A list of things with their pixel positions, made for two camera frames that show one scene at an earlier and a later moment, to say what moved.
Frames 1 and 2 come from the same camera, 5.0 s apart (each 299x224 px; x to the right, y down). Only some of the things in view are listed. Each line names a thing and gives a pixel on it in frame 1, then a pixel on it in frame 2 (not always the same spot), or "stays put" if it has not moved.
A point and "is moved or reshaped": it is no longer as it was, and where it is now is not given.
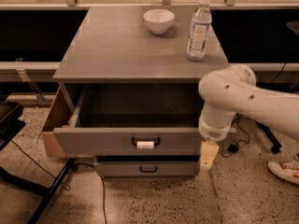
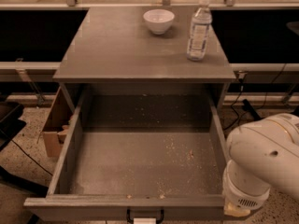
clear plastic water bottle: [199, 30] stays put
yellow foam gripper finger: [208, 152] to [231, 210]
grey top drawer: [129, 119] is moved or reshaped
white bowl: [159, 21] stays put
